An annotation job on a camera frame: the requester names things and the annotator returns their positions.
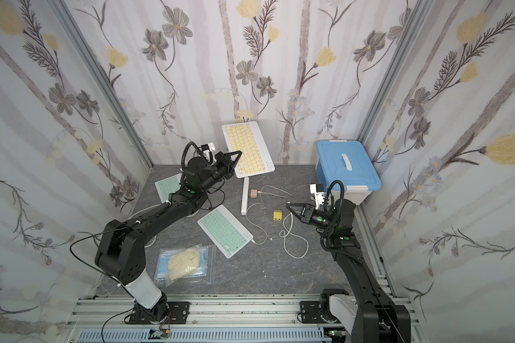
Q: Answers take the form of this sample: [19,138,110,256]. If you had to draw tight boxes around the white charging cable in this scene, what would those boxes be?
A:
[245,185,310,260]

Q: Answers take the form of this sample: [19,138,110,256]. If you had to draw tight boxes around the yellow charger plug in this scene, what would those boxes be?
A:
[273,210,283,221]

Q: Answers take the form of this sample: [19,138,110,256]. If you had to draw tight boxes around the yellow wireless keyboard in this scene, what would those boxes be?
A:
[222,121,276,179]

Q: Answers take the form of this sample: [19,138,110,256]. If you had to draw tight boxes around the white power strip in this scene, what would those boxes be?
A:
[240,177,250,216]

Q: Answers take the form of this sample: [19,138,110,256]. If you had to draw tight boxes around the green wireless keyboard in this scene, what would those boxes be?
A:
[154,173,182,204]
[197,205,253,259]

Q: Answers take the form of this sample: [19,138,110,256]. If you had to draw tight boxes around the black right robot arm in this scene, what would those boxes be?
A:
[286,198,411,342]

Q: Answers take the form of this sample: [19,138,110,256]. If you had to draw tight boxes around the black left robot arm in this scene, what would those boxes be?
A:
[94,151,243,324]

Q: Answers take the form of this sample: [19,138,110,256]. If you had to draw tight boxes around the blue lid storage box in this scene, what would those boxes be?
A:
[316,140,382,205]

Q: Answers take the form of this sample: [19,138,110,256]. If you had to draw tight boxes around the bagged blue masks and gloves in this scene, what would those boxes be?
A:
[154,244,216,287]

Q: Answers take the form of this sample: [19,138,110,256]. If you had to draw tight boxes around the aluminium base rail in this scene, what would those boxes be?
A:
[66,294,421,343]

